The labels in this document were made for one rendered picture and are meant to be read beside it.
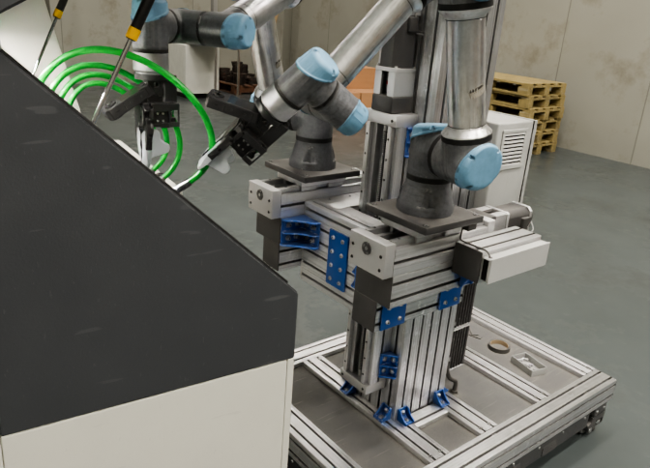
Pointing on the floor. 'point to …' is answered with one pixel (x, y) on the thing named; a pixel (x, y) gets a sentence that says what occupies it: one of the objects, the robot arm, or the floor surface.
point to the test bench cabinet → (172, 428)
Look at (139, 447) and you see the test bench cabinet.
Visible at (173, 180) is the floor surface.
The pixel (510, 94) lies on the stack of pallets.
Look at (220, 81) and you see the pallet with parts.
